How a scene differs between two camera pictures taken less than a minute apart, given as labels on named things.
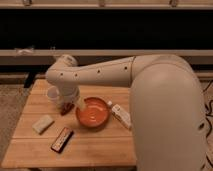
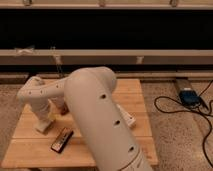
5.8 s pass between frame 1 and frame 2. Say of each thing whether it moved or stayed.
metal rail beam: stayed
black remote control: stayed
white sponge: stayed
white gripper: moved
